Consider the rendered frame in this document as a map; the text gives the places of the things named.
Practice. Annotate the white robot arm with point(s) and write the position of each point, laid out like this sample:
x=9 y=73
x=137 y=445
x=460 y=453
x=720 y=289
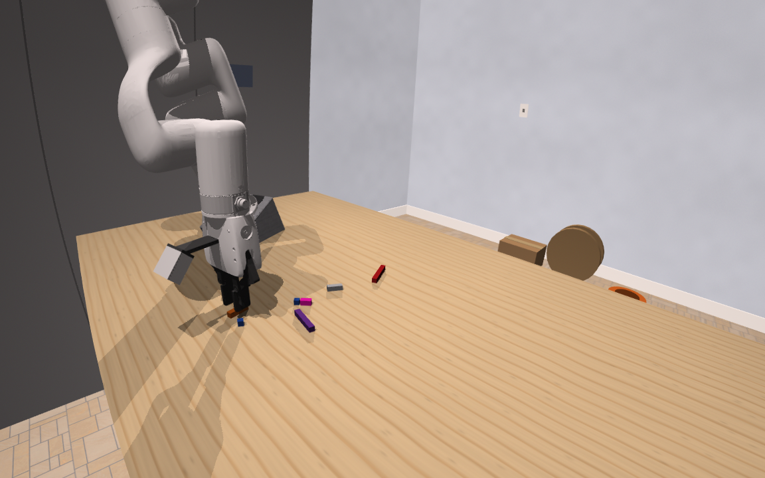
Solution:
x=154 y=50

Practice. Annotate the orange rectangular bar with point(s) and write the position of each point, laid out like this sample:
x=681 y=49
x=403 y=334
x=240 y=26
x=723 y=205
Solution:
x=232 y=313

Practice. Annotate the red rod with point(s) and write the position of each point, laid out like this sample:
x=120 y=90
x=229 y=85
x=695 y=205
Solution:
x=378 y=274

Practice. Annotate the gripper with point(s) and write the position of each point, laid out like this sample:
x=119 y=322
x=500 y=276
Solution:
x=236 y=254

